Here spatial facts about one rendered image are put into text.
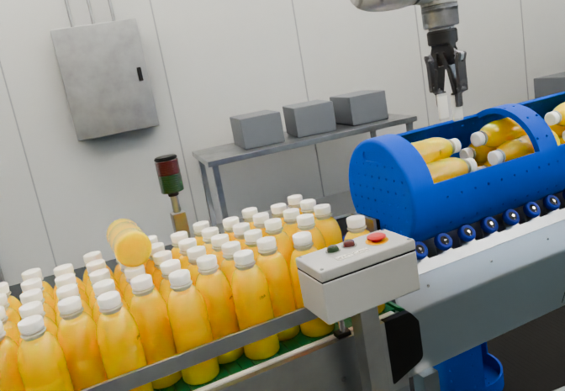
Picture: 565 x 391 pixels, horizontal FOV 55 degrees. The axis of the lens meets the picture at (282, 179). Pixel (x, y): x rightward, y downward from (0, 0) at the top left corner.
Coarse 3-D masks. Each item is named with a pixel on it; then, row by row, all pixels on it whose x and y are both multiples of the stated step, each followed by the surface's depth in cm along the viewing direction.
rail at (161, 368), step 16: (272, 320) 104; (288, 320) 106; (304, 320) 107; (224, 336) 101; (240, 336) 102; (256, 336) 103; (192, 352) 98; (208, 352) 100; (224, 352) 101; (144, 368) 95; (160, 368) 96; (176, 368) 97; (96, 384) 92; (112, 384) 93; (128, 384) 94
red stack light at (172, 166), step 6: (156, 162) 147; (162, 162) 146; (168, 162) 146; (174, 162) 147; (156, 168) 148; (162, 168) 146; (168, 168) 147; (174, 168) 147; (162, 174) 147; (168, 174) 147
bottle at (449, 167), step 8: (440, 160) 136; (448, 160) 135; (456, 160) 136; (464, 160) 139; (432, 168) 132; (440, 168) 133; (448, 168) 134; (456, 168) 134; (464, 168) 135; (432, 176) 131; (440, 176) 132; (448, 176) 133; (456, 176) 134
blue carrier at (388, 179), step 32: (448, 128) 154; (480, 128) 162; (544, 128) 141; (352, 160) 143; (384, 160) 129; (416, 160) 126; (512, 160) 134; (544, 160) 138; (352, 192) 147; (384, 192) 133; (416, 192) 123; (448, 192) 127; (480, 192) 131; (512, 192) 137; (544, 192) 144; (384, 224) 136; (416, 224) 125; (448, 224) 132
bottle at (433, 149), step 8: (416, 144) 137; (424, 144) 137; (432, 144) 138; (440, 144) 138; (448, 144) 140; (424, 152) 136; (432, 152) 137; (440, 152) 138; (448, 152) 139; (424, 160) 136; (432, 160) 137
